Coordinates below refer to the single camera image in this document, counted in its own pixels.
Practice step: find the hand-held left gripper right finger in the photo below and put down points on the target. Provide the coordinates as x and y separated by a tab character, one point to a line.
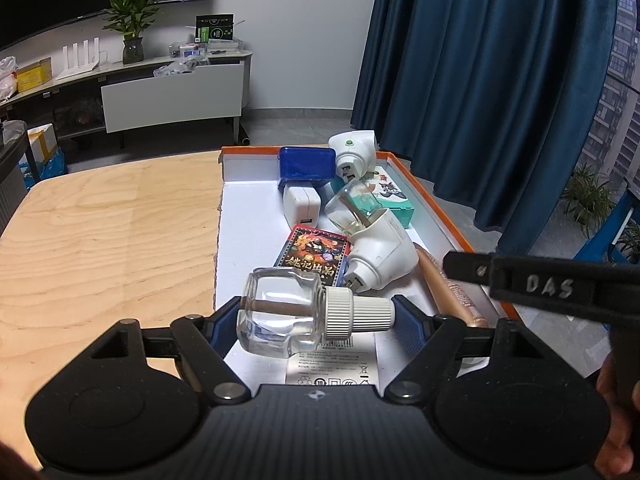
410	325

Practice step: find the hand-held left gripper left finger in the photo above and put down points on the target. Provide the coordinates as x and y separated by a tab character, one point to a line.
222	327

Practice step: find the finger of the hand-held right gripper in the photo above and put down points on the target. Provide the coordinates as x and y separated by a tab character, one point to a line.
467	269

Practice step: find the copper brown tube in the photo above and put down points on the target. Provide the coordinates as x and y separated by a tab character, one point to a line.
450	290

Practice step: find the clear bottle with white cap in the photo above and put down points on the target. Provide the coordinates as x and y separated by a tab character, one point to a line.
280	310

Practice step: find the white power adapter box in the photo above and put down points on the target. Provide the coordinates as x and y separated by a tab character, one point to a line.
340	365

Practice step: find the white plug-in heater with bottle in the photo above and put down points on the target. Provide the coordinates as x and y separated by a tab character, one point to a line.
380	250

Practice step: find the green bandage box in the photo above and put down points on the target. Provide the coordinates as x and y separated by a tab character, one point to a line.
397	197

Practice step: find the orange white cardboard box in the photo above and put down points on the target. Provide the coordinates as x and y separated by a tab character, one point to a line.
250	230

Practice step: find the red blue card box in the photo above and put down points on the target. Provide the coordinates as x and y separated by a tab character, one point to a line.
310	255

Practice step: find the white cube charger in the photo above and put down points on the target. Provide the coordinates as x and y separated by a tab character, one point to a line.
300	205

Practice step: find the blue plastic case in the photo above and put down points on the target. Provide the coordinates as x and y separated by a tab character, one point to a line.
305	165

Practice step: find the person's right hand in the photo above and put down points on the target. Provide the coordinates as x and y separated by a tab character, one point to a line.
620	440

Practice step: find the spiky potted plant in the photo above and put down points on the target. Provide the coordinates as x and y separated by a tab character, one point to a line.
590	195

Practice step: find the dark blue curtain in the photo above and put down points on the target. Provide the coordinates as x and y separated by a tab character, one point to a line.
475	85

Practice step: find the white television cabinet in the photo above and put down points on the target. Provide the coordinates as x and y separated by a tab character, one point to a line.
170	97

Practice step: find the blue plastic bag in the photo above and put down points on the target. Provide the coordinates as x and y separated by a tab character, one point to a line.
47	167

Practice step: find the white yellow carton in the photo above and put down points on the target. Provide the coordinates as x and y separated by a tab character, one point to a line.
42	140

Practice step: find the black round glass table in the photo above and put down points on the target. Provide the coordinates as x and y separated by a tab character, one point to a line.
7	170

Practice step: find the pile of small packets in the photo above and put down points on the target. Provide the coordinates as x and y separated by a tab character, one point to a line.
190	60

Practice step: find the plant in glass vase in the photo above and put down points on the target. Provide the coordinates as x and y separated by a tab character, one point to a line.
132	50

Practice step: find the white router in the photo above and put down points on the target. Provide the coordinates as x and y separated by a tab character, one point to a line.
80	67

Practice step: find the black green box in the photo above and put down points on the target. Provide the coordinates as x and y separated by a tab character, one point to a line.
215	27

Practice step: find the yellow box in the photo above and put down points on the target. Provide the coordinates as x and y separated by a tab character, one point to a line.
34	76

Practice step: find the white plastic bag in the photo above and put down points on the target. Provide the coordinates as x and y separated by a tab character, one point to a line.
7	77

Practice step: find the blue metal frame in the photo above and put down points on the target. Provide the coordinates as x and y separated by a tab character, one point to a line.
607	225

